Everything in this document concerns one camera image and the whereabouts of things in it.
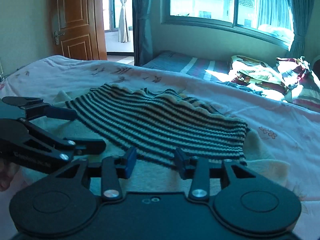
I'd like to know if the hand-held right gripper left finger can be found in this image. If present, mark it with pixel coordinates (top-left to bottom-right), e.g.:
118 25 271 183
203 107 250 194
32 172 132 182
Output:
54 146 137 202

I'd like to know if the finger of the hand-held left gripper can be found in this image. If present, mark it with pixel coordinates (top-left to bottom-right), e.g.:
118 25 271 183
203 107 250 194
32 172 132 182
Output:
1 96 77 122
26 122 107 159

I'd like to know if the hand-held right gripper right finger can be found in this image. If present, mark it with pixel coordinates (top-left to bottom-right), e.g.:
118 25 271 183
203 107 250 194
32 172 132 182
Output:
174 147 258 202

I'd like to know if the cream knit sweater striped hem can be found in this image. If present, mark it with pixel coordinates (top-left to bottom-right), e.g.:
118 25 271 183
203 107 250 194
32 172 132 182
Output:
21 83 292 197

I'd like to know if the person's left hand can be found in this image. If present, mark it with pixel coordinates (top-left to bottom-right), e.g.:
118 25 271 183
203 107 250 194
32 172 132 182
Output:
0 159 21 192

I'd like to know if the brown wooden door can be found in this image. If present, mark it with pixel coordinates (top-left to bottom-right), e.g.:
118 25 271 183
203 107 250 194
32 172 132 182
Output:
49 0 107 61

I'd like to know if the striped mattress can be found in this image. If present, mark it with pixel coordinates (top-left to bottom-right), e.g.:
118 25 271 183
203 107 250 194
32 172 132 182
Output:
141 51 233 83

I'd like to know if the pink floral bed sheet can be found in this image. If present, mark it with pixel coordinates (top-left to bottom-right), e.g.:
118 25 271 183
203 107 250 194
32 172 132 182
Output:
0 54 320 240

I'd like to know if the crumpled patterned blanket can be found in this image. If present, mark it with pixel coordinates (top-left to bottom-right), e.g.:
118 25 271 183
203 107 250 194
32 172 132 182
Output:
229 55 292 101

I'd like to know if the white sheer curtain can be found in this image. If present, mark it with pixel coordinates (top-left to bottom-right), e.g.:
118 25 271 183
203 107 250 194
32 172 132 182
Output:
117 0 132 43

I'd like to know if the dark teal curtain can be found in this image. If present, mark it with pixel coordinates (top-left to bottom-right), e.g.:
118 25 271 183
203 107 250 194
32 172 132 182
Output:
131 0 155 67
287 0 316 53

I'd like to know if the sliding glass window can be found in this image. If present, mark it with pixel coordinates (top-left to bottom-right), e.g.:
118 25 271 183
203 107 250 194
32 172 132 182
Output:
162 0 295 51

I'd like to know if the metal door handle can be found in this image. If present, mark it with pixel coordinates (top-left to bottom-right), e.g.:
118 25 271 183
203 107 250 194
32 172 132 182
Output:
53 31 66 46

